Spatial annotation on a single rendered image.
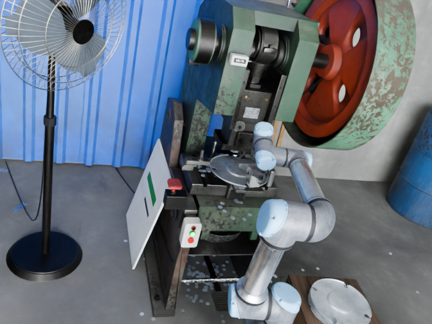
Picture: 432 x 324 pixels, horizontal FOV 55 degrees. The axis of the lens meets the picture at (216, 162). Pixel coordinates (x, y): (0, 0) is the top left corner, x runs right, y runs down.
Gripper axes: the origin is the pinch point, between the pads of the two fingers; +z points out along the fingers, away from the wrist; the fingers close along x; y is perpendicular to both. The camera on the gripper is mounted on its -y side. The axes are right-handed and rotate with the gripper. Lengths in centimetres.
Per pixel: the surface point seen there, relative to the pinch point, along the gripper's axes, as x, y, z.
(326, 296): -8, 50, 40
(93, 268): -45, -65, 69
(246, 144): 14.4, -10.1, -8.1
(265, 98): 26.6, -9.1, -27.8
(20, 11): -32, -84, -69
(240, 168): 9.9, -9.4, 4.2
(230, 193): -0.6, -8.5, 11.9
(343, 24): 65, 8, -53
